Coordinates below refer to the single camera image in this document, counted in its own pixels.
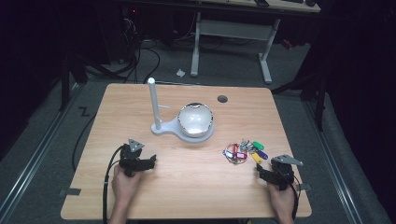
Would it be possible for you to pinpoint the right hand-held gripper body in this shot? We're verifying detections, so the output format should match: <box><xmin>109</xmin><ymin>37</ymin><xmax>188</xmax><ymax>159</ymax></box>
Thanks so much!
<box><xmin>270</xmin><ymin>154</ymin><xmax>304</xmax><ymax>191</ymax></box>

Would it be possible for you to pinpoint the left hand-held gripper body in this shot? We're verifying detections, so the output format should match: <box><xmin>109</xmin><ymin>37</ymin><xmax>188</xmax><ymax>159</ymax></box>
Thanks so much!
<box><xmin>119</xmin><ymin>138</ymin><xmax>148</xmax><ymax>178</ymax></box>

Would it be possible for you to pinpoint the key bunch with coloured tags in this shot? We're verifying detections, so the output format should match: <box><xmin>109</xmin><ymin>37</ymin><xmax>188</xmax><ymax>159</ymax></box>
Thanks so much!
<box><xmin>221</xmin><ymin>139</ymin><xmax>269</xmax><ymax>165</ymax></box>

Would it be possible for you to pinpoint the person's right hand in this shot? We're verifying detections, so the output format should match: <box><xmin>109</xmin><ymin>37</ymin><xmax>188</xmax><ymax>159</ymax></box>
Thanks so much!
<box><xmin>267</xmin><ymin>181</ymin><xmax>297</xmax><ymax>217</ymax></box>

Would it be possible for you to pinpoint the person's left hand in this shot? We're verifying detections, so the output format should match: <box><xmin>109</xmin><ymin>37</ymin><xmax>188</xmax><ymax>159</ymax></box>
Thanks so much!
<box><xmin>111</xmin><ymin>163</ymin><xmax>144</xmax><ymax>203</ymax></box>

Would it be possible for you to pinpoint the white stand with pole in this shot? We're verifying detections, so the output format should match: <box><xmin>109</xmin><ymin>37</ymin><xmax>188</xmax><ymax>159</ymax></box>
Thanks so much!
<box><xmin>147</xmin><ymin>77</ymin><xmax>216</xmax><ymax>144</ymax></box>

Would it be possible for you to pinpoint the silver metal bowl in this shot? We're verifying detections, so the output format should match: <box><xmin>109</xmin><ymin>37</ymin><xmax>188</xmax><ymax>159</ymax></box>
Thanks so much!
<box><xmin>177</xmin><ymin>102</ymin><xmax>215</xmax><ymax>138</ymax></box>

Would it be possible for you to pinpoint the dark metal stand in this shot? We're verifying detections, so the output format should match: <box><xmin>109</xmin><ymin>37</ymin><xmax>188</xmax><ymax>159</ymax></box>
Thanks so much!
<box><xmin>270</xmin><ymin>69</ymin><xmax>330</xmax><ymax>133</ymax></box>
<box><xmin>58</xmin><ymin>50</ymin><xmax>120</xmax><ymax>112</ymax></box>

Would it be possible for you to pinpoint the white-framed wooden desk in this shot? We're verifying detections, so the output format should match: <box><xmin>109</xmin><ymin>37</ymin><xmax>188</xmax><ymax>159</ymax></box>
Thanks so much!
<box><xmin>183</xmin><ymin>0</ymin><xmax>322</xmax><ymax>85</ymax></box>

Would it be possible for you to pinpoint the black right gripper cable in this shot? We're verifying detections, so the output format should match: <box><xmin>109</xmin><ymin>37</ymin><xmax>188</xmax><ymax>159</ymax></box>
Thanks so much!
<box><xmin>278</xmin><ymin>167</ymin><xmax>302</xmax><ymax>220</ymax></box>

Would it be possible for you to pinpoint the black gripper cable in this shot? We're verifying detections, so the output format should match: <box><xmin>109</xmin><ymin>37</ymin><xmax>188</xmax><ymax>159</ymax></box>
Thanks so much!
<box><xmin>278</xmin><ymin>167</ymin><xmax>302</xmax><ymax>220</ymax></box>
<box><xmin>102</xmin><ymin>145</ymin><xmax>125</xmax><ymax>224</ymax></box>

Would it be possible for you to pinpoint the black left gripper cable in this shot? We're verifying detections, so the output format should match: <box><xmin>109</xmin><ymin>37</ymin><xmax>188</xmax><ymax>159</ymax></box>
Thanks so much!
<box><xmin>102</xmin><ymin>145</ymin><xmax>125</xmax><ymax>224</ymax></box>

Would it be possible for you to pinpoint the metal floor rail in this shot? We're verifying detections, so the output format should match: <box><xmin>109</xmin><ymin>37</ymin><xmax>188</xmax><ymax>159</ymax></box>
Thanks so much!
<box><xmin>0</xmin><ymin>82</ymin><xmax>82</xmax><ymax>217</ymax></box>
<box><xmin>303</xmin><ymin>101</ymin><xmax>365</xmax><ymax>224</ymax></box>

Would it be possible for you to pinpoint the thin black floor cable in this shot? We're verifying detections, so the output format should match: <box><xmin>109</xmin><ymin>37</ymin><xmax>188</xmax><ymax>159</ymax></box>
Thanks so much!
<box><xmin>71</xmin><ymin>112</ymin><xmax>98</xmax><ymax>173</ymax></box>

